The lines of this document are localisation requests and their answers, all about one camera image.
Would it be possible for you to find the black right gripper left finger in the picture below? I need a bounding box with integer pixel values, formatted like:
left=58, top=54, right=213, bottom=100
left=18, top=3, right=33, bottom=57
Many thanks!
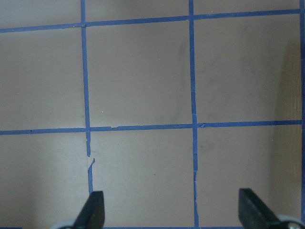
left=71, top=191, right=105, bottom=229

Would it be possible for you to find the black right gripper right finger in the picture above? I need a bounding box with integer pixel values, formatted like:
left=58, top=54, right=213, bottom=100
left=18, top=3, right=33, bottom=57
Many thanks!
left=238, top=188, right=305, bottom=229

